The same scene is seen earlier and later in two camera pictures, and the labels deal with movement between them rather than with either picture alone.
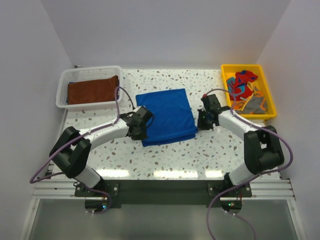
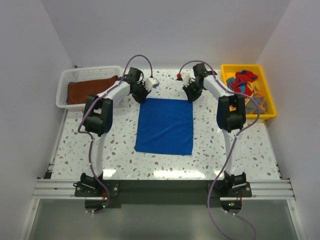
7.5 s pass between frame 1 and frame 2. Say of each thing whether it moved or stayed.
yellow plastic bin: stayed
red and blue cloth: stayed
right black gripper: moved
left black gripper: moved
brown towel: stayed
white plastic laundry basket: stayed
